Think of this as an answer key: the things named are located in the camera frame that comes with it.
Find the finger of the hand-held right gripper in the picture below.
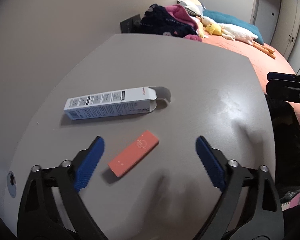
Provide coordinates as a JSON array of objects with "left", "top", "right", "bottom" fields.
[
  {"left": 266, "top": 79, "right": 300, "bottom": 105},
  {"left": 267, "top": 71, "right": 300, "bottom": 83}
]

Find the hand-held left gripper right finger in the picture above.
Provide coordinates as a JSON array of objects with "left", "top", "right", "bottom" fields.
[{"left": 195, "top": 135, "right": 284, "bottom": 240}]

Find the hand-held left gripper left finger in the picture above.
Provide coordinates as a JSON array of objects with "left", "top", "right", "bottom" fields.
[{"left": 17, "top": 136, "right": 108, "bottom": 240}]

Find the orange box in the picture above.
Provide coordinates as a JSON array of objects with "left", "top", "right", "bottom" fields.
[{"left": 107, "top": 130, "right": 160, "bottom": 178}]

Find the black trash bag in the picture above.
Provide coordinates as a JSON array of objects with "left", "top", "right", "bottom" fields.
[{"left": 264, "top": 94, "right": 300, "bottom": 204}]

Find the white and blue carton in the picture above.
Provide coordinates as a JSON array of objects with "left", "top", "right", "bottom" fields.
[{"left": 63, "top": 86, "right": 172, "bottom": 121}]

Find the bed with orange sheet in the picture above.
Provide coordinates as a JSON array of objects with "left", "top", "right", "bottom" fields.
[{"left": 200, "top": 35, "right": 300, "bottom": 130}]

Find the white goose plush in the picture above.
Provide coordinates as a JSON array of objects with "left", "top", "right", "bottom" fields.
[{"left": 196, "top": 16, "right": 276, "bottom": 60}]

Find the grey bedside table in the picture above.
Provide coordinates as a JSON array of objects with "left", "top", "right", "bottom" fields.
[{"left": 0, "top": 34, "right": 275, "bottom": 240}]

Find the teal pillow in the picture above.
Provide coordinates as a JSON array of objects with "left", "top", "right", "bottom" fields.
[{"left": 202, "top": 9, "right": 264, "bottom": 46}]

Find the round metal grommet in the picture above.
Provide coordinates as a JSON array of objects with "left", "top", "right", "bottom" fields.
[{"left": 7, "top": 171, "right": 17, "bottom": 198}]

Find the yellow duck plush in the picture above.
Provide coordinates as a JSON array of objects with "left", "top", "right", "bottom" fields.
[{"left": 205, "top": 23, "right": 223, "bottom": 36}]

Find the yellow pillow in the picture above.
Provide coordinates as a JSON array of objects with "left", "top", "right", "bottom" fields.
[{"left": 196, "top": 22, "right": 205, "bottom": 38}]

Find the pink printed blanket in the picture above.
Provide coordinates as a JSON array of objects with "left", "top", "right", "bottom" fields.
[{"left": 184, "top": 34, "right": 203, "bottom": 42}]

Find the patchwork pillow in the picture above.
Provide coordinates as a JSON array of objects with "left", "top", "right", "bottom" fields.
[{"left": 177, "top": 0, "right": 207, "bottom": 18}]

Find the pink fleece blanket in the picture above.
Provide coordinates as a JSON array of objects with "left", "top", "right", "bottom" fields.
[{"left": 165, "top": 4, "right": 203, "bottom": 34}]

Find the navy printed clothing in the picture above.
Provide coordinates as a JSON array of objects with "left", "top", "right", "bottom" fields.
[{"left": 139, "top": 4, "right": 199, "bottom": 37}]

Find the white door with handle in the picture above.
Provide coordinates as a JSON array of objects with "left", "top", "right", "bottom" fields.
[{"left": 281, "top": 0, "right": 300, "bottom": 60}]

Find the dark wall socket panel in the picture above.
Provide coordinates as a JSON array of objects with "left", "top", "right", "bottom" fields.
[{"left": 120, "top": 15, "right": 142, "bottom": 34}]

